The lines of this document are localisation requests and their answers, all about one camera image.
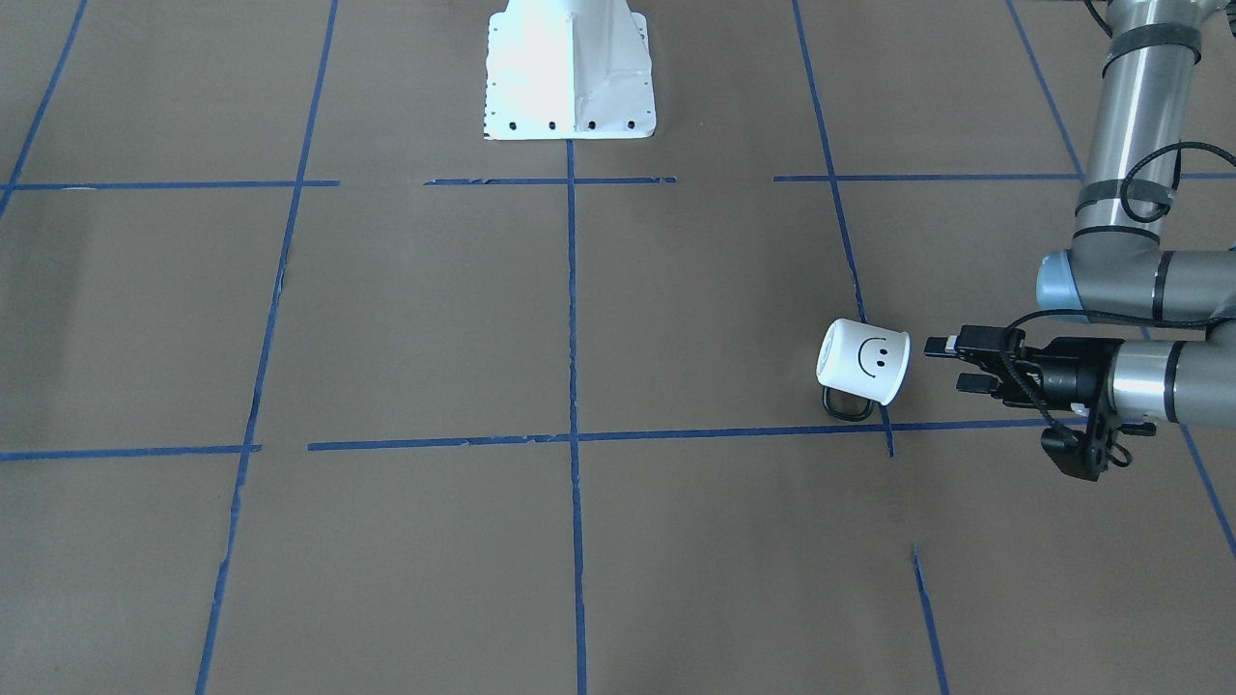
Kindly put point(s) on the brown paper table cover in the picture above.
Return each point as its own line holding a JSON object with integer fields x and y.
{"x": 308, "y": 388}

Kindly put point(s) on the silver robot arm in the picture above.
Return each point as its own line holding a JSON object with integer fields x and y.
{"x": 1116, "y": 269}

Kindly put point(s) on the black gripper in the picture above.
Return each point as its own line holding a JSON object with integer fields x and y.
{"x": 1080, "y": 371}

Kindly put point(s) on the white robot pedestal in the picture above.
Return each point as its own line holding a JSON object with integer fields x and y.
{"x": 568, "y": 70}

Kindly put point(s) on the white mug with smiley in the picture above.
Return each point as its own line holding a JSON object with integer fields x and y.
{"x": 866, "y": 362}

